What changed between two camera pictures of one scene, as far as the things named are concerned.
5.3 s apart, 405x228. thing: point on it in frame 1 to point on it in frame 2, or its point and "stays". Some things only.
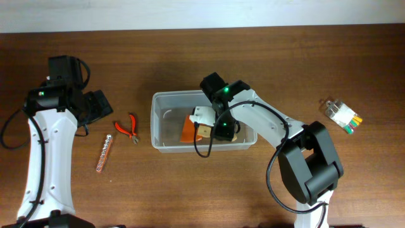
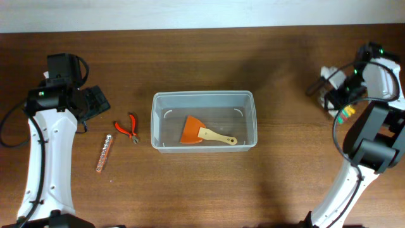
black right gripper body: x=225 y=125 to x=354 y=88
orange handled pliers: x=132 y=135 stays
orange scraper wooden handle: x=188 y=132 stays
